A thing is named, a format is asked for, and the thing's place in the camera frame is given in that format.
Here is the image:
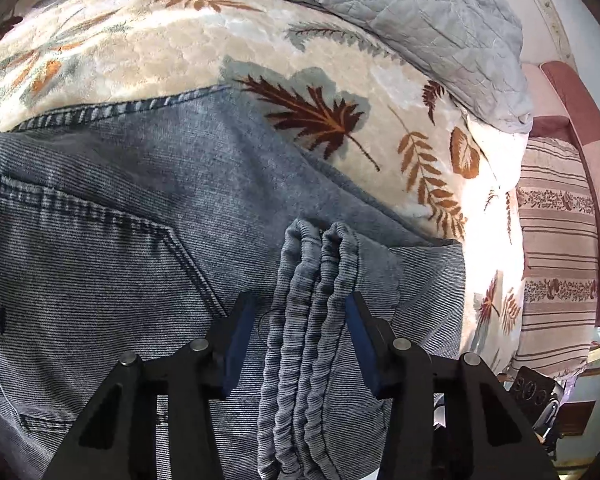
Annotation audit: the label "grey quilted pillow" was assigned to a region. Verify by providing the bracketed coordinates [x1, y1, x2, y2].
[240, 0, 533, 133]

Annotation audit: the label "black device with dials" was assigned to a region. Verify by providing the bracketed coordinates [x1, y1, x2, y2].
[510, 366, 566, 418]

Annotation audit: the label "wooden furniture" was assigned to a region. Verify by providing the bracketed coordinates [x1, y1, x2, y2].
[555, 400, 598, 441]

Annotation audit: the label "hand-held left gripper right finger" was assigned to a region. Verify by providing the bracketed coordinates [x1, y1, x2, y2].
[345, 291, 556, 480]

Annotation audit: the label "striped floral cushion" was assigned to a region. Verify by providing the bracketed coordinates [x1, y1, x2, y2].
[502, 137, 600, 378]

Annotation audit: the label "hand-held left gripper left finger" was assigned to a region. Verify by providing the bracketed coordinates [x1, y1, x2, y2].
[42, 291, 258, 480]

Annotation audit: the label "blue denim pants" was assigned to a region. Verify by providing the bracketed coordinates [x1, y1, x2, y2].
[0, 85, 468, 480]

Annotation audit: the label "leaf print blanket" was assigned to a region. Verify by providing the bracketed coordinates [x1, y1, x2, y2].
[0, 0, 526, 376]

